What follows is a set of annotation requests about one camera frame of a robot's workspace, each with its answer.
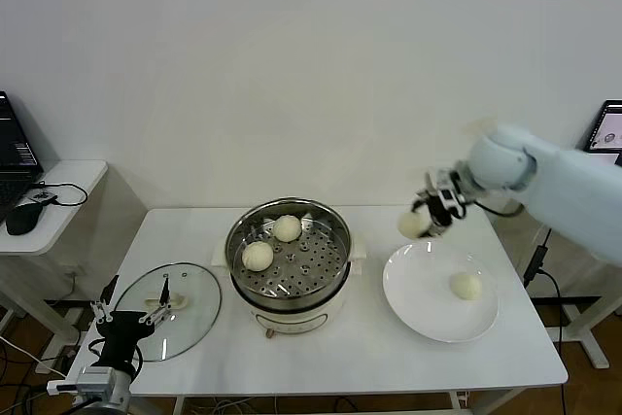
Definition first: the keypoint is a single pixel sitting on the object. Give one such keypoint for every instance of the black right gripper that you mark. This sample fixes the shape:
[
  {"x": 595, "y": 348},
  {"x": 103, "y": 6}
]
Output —
[{"x": 449, "y": 216}]

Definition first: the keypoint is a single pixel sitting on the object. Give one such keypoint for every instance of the white side table rounded corner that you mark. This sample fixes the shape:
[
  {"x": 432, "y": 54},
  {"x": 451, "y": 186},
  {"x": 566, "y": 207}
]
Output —
[{"x": 73, "y": 191}]

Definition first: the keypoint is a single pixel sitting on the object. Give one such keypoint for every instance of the white side table with legs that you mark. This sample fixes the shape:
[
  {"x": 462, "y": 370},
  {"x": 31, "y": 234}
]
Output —
[{"x": 595, "y": 352}]

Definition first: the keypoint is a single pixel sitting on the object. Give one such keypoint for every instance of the grey laptop with bright screen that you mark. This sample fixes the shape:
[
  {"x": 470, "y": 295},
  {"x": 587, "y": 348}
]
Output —
[{"x": 607, "y": 128}]

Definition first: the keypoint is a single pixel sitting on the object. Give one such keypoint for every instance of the stainless steel steamer insert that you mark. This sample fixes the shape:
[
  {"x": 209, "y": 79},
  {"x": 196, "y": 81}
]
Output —
[{"x": 321, "y": 259}]

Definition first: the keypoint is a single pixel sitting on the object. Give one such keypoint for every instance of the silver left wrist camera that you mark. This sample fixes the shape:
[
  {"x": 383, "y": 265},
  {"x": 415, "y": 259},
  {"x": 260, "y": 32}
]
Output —
[{"x": 92, "y": 383}]

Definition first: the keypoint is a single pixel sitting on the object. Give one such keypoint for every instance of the white round plate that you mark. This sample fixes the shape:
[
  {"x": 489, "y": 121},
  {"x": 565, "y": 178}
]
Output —
[{"x": 423, "y": 298}]

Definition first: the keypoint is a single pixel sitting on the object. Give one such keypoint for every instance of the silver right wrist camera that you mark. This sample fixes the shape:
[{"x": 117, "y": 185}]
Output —
[{"x": 437, "y": 181}]

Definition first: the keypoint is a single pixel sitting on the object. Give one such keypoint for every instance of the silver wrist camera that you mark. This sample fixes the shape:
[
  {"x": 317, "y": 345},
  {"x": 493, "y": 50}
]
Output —
[
  {"x": 437, "y": 181},
  {"x": 92, "y": 383}
]

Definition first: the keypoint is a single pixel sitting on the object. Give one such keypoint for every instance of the white power strip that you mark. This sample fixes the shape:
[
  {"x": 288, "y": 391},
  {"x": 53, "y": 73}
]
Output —
[{"x": 48, "y": 366}]

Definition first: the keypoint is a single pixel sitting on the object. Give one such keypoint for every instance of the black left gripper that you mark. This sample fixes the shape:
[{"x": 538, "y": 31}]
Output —
[{"x": 124, "y": 332}]

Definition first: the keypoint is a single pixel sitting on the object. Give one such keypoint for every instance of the white steamed baozi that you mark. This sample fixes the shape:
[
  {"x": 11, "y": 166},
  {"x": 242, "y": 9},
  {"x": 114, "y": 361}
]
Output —
[
  {"x": 466, "y": 287},
  {"x": 257, "y": 257},
  {"x": 286, "y": 229},
  {"x": 412, "y": 225}
]

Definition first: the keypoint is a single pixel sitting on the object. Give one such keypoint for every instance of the white electric cooker base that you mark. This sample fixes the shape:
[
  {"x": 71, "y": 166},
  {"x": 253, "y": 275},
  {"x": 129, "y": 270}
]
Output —
[{"x": 301, "y": 320}]

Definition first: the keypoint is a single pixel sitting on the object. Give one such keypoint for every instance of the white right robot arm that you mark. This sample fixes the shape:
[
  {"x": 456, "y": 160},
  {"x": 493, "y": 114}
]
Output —
[{"x": 559, "y": 191}]

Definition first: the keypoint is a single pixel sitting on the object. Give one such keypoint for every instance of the black laptop with dark screen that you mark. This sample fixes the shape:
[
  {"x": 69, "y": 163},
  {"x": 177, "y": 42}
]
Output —
[{"x": 14, "y": 143}]

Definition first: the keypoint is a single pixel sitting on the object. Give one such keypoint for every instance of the black computer mouse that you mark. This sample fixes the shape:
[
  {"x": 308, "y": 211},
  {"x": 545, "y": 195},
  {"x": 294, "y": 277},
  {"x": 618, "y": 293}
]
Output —
[{"x": 24, "y": 218}]

